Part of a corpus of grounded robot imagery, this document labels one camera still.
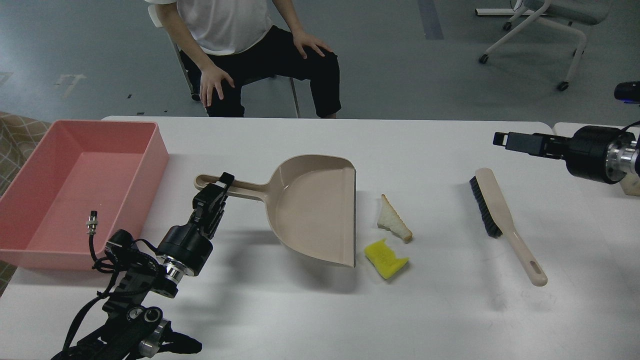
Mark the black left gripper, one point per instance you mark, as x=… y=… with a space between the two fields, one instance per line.
x=190 y=244

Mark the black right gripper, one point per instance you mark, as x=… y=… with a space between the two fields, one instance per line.
x=594 y=153

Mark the beige hand brush black bristles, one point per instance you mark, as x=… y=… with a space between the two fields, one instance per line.
x=498 y=221

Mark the beige plastic dustpan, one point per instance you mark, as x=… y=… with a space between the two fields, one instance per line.
x=310 y=203

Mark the triangular bread slice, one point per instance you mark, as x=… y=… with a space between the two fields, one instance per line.
x=390 y=220

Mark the yellow green sponge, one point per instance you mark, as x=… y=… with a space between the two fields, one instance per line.
x=384 y=259

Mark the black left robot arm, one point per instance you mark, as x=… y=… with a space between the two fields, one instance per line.
x=115 y=325

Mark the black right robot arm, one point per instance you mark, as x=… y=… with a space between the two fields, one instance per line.
x=630 y=145

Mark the pink plastic bin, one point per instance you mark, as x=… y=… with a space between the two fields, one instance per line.
x=111 y=167

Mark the beige stone block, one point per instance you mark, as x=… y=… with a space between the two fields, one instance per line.
x=630 y=184

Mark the white office chair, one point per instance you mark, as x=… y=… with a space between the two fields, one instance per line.
x=559 y=15

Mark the seated person white shirt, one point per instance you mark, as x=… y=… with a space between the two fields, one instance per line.
x=228 y=42

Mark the beige patterned cloth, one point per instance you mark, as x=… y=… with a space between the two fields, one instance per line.
x=19 y=136

